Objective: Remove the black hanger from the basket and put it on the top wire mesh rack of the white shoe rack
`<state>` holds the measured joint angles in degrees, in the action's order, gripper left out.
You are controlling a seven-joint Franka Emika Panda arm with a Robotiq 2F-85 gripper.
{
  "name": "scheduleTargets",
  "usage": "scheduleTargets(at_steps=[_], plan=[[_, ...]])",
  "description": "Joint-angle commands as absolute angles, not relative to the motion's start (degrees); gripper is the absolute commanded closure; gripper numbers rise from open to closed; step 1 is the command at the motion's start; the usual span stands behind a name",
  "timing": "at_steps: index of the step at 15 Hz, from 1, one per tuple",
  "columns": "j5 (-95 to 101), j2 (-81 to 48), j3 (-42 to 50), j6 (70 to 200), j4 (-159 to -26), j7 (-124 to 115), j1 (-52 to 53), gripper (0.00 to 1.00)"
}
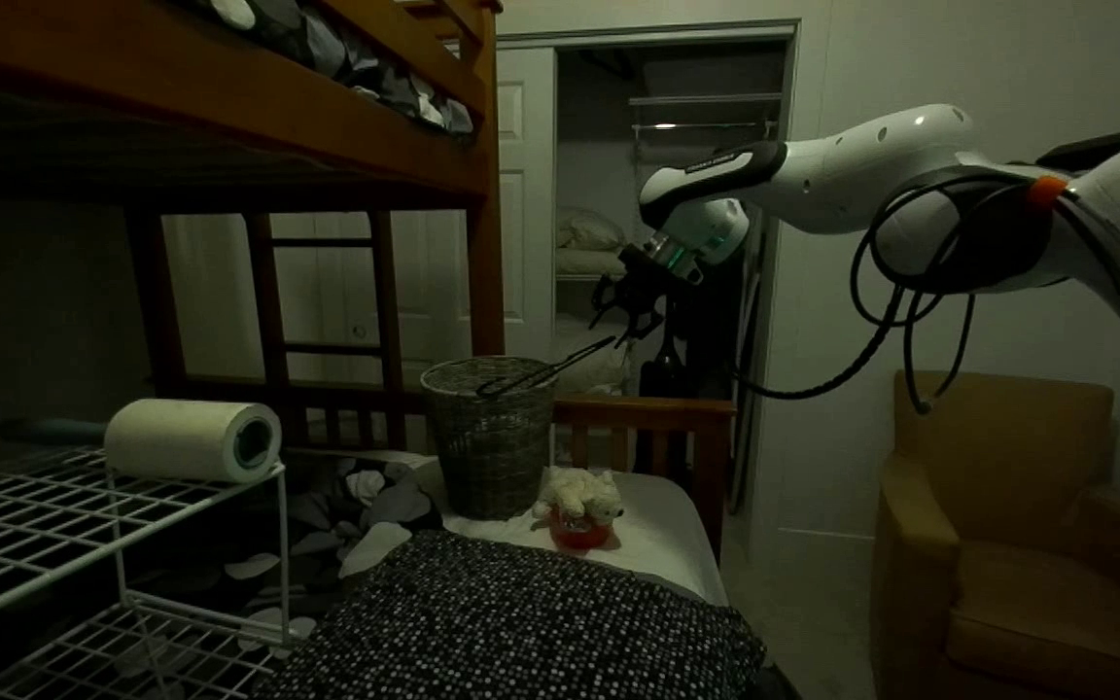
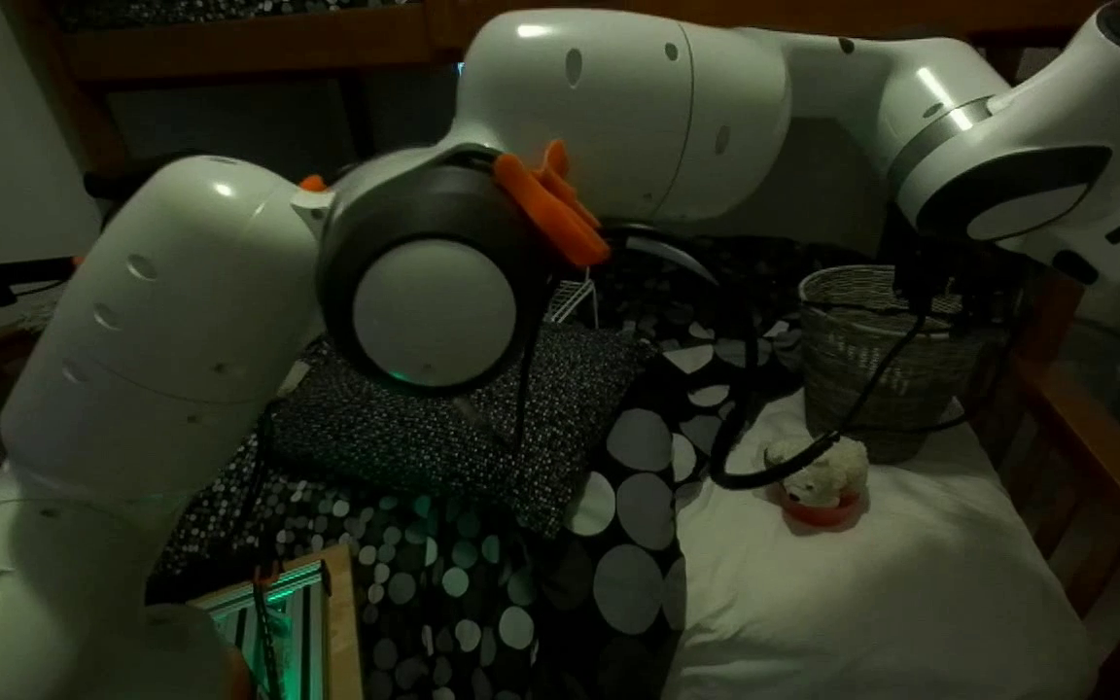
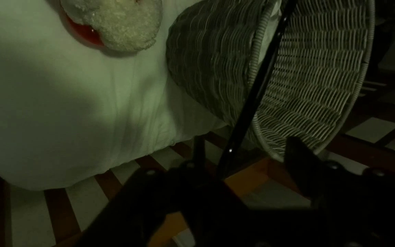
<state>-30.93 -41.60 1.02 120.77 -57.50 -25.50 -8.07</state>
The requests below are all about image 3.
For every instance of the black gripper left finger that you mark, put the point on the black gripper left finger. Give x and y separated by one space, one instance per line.
200 152

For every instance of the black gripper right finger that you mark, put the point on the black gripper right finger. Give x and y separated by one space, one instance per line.
305 166

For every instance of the black clothes hanger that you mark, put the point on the black clothes hanger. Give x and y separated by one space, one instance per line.
257 90

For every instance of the grey wicker basket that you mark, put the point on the grey wicker basket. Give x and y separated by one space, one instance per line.
308 82

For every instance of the white pillow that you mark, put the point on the white pillow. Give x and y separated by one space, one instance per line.
56 114

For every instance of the white and red plush toy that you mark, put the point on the white and red plush toy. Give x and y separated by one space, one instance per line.
120 22

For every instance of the wooden bunk bed frame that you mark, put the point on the wooden bunk bed frame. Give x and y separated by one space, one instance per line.
253 175

